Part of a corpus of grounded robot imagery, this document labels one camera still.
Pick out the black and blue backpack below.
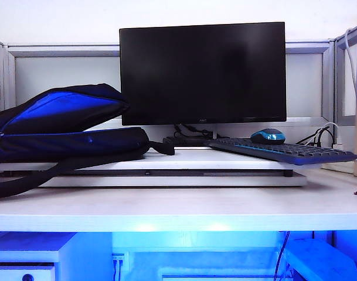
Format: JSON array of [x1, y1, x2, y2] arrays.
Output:
[[0, 83, 176, 200]]

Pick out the white desk riser board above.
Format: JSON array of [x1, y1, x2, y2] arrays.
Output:
[[0, 146, 323, 177]]

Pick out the wide grey desk partition panel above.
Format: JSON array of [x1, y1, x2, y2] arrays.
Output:
[[7, 40, 335, 124]]

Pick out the white box under desk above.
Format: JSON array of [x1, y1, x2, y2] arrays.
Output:
[[283, 238, 357, 281]]

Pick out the white riser base board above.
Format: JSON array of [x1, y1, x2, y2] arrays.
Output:
[[37, 174, 308, 189]]

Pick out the black computer monitor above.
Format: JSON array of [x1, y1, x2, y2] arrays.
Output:
[[118, 21, 287, 126]]

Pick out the blue and black mouse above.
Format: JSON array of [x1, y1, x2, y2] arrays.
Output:
[[250, 128, 285, 145]]

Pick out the black and blue keyboard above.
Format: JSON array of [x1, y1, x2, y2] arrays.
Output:
[[206, 137, 357, 167]]

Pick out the white drawer cabinet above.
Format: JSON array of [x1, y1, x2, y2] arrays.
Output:
[[0, 232, 77, 281]]

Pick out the black monitor cable bundle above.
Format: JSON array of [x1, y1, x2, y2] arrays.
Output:
[[162, 124, 214, 148]]

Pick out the white wall socket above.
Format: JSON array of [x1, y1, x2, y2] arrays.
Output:
[[111, 252, 129, 281]]

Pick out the black power cables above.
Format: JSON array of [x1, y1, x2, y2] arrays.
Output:
[[295, 125, 334, 146]]

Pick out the dark cable under desk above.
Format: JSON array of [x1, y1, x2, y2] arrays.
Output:
[[273, 231, 291, 281]]

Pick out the narrow grey partition with cable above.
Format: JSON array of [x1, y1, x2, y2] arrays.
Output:
[[333, 26, 357, 127]]

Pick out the white hanging cable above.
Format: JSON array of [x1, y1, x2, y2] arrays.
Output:
[[344, 28, 357, 91]]

